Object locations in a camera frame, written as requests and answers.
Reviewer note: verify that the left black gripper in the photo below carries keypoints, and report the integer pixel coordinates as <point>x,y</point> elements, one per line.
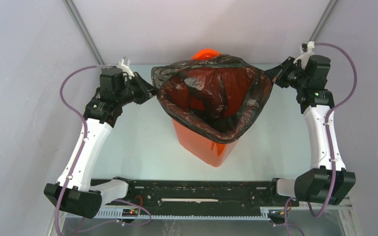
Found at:
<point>147,90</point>

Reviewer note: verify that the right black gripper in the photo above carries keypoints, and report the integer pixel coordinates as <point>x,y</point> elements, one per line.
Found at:
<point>279,71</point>

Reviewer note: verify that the black plastic trash bag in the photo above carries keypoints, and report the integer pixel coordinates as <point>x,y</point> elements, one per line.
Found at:
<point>219,98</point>

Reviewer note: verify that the orange plastic trash bin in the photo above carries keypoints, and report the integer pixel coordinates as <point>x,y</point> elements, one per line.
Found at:
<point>208,151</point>

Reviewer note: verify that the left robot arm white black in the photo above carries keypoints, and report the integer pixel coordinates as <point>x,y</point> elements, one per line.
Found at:
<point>73,192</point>

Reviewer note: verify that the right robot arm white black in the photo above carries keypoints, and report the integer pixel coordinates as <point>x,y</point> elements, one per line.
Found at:
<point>328,179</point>

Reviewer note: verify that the right metal corner strip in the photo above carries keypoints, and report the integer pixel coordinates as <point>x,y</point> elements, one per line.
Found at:
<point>328,11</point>

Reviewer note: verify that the metal corner strip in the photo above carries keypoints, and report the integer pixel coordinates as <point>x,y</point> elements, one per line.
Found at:
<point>328,11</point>
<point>83,30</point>

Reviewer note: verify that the left metal corner strip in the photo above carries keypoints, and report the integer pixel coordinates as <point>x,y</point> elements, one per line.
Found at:
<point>83,30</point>

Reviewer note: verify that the left small circuit board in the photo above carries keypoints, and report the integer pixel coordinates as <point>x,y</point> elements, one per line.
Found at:
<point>134,212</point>

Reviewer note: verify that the small circuit board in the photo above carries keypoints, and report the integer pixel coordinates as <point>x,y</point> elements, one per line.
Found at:
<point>277,216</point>
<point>134,212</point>

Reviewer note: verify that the right small circuit board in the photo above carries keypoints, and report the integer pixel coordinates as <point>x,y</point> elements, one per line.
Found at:
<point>277,216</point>

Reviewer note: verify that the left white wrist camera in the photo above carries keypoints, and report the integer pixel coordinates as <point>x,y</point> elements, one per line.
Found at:
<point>124,65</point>

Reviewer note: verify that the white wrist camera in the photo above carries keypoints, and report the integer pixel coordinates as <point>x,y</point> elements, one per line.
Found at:
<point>307,50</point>
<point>124,65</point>

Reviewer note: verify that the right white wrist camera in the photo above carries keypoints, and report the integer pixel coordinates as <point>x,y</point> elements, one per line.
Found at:
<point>307,50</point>

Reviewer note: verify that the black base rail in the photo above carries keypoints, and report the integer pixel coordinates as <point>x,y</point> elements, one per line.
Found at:
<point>200,200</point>

